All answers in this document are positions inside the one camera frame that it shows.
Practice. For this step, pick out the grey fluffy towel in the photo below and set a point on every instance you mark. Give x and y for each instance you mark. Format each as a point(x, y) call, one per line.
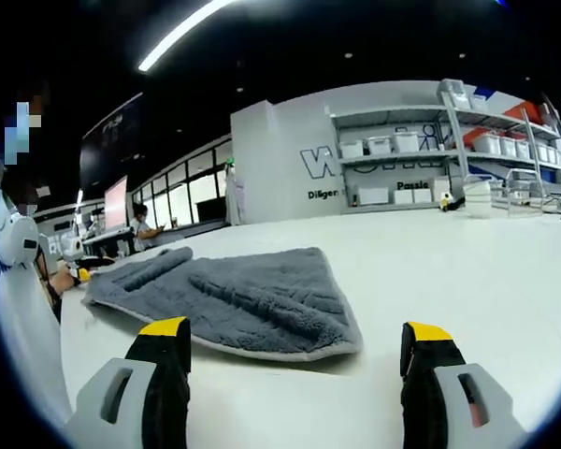
point(243, 294)

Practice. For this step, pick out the person's left hand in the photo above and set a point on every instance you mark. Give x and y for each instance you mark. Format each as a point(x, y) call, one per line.
point(66, 280)

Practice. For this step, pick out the white chest device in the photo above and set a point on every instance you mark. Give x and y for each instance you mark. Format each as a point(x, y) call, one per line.
point(18, 236)

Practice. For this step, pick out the pink lit screen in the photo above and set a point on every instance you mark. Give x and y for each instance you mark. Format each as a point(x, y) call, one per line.
point(116, 203)

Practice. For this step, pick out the dark overhead display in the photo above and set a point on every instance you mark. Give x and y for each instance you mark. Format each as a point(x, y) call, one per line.
point(112, 140)

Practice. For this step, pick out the dark cabinet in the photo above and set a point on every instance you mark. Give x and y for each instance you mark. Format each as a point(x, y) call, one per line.
point(210, 211)

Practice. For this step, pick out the white coat on stand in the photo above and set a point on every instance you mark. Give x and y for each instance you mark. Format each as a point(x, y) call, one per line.
point(235, 194)

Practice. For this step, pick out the spare gripper with yellow tips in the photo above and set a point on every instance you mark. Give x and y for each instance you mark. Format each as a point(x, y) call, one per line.
point(449, 202)

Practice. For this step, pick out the white bucket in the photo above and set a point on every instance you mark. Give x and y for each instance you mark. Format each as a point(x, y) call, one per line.
point(477, 198)

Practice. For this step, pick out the grey metal shelf rack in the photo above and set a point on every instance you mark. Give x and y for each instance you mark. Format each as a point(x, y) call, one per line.
point(449, 154)

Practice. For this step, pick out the row of white storage bins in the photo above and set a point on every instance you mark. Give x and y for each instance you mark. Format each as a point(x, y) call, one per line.
point(402, 142)

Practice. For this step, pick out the long ceiling light strip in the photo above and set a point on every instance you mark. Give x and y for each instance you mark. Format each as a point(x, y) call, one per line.
point(182, 35)

